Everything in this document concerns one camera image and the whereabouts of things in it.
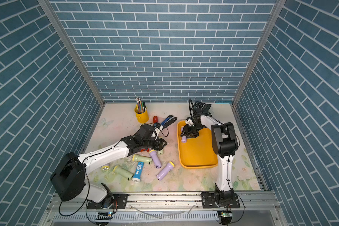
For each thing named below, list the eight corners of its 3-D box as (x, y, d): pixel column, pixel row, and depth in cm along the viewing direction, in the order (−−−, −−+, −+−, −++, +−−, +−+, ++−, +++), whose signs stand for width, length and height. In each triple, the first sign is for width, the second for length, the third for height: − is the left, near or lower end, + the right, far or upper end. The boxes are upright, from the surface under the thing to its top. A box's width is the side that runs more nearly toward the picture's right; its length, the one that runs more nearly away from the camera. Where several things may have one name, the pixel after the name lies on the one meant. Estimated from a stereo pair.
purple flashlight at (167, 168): (155, 176, 83) (154, 175, 81) (170, 162, 89) (170, 160, 87) (159, 181, 82) (159, 180, 80) (174, 166, 88) (174, 164, 85)
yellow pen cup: (135, 123, 108) (133, 115, 101) (137, 115, 114) (135, 107, 107) (147, 123, 109) (146, 115, 101) (149, 115, 114) (147, 107, 107)
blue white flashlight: (132, 182, 81) (131, 181, 79) (139, 163, 89) (138, 161, 87) (139, 183, 81) (137, 182, 79) (144, 163, 89) (143, 162, 86)
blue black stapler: (163, 128, 106) (163, 127, 104) (159, 124, 109) (158, 122, 107) (176, 120, 112) (176, 118, 110) (171, 115, 115) (171, 113, 113)
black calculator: (192, 107, 119) (193, 106, 117) (195, 102, 123) (195, 100, 122) (209, 112, 116) (209, 110, 114) (210, 106, 121) (211, 104, 119)
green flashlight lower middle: (132, 160, 90) (131, 159, 87) (134, 155, 92) (133, 153, 90) (150, 164, 88) (150, 163, 86) (152, 159, 90) (152, 157, 88)
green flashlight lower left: (114, 172, 85) (111, 169, 82) (118, 166, 87) (116, 164, 84) (130, 181, 82) (128, 179, 79) (134, 175, 84) (133, 173, 81)
